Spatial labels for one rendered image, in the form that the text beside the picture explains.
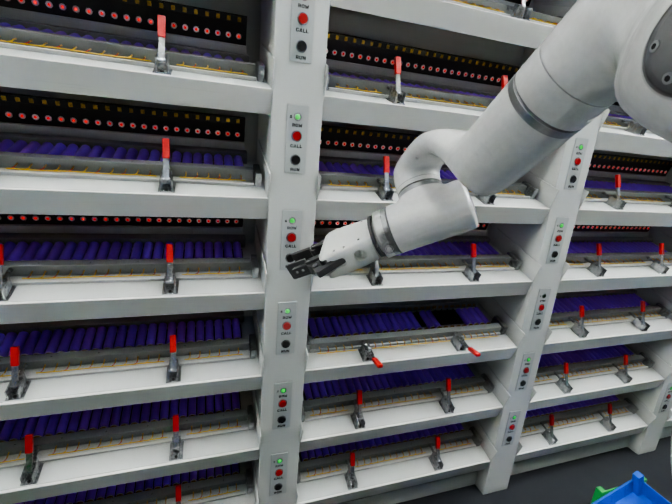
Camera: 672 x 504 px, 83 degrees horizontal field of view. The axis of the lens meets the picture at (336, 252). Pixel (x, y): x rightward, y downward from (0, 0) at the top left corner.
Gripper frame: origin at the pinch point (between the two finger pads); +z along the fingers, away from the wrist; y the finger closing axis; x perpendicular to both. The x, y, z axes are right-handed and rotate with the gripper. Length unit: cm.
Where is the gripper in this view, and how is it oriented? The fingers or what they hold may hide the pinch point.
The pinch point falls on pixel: (301, 263)
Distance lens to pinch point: 71.7
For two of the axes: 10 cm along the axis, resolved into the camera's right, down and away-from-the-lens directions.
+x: -4.4, -8.0, -4.1
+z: -8.9, 3.2, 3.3
